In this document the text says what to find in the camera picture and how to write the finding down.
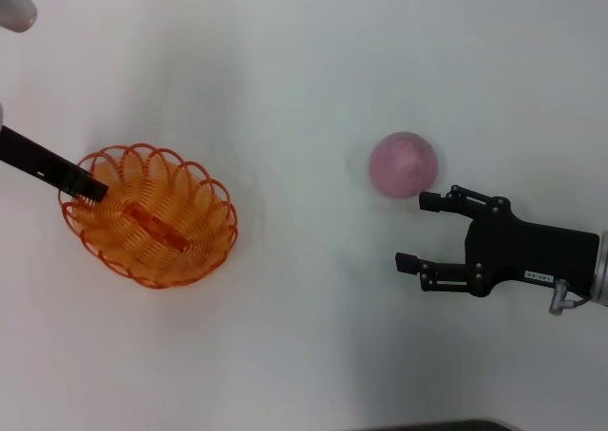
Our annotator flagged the silver cable connector plug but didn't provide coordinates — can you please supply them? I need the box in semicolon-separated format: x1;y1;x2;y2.
548;278;594;316

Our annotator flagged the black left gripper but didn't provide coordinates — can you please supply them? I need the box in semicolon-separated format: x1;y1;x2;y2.
0;123;110;202

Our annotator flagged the orange plastic woven basket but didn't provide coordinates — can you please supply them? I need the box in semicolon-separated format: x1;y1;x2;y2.
57;141;238;290

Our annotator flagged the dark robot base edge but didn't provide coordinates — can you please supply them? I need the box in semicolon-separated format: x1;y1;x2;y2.
365;418;520;431

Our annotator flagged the pink peach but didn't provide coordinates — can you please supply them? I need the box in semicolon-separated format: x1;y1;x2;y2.
368;130;439;199

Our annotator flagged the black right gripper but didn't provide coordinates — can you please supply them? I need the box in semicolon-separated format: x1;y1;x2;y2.
394;183;600;299

